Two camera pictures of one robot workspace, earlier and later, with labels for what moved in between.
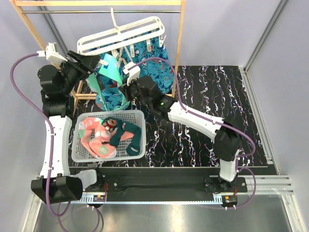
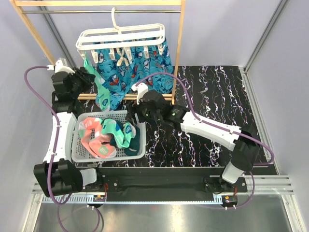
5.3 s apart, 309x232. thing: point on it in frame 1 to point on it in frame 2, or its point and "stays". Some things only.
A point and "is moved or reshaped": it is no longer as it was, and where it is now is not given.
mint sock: x=93 y=85 is moved or reshaped
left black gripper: x=88 y=63 to x=87 y=79
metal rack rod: x=101 y=11 stays
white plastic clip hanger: x=143 y=29 is moved or reshaped
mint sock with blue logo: x=113 y=69 to x=122 y=139
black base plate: x=131 y=181 stays
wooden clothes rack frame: x=19 y=5 stays
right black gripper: x=125 y=86 to x=133 y=109
